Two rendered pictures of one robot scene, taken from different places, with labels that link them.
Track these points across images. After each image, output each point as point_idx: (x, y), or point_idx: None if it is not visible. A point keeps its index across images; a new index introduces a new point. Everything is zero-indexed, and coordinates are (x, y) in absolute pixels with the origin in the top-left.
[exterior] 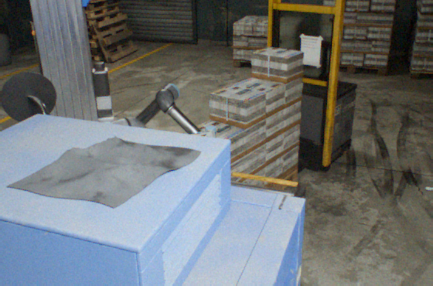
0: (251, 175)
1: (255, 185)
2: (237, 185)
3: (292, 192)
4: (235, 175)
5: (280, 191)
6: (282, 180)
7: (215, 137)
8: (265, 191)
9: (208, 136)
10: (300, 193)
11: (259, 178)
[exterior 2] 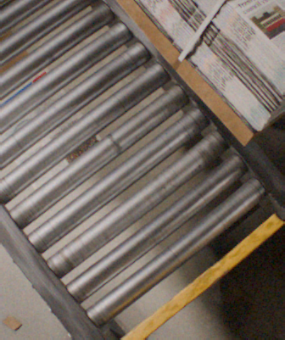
0: (231, 258)
1: (186, 244)
2: (223, 205)
3: (92, 313)
4: (265, 221)
5: (121, 289)
6: (154, 323)
7: (276, 86)
8: (152, 259)
9: (256, 39)
10: (75, 329)
11: (207, 271)
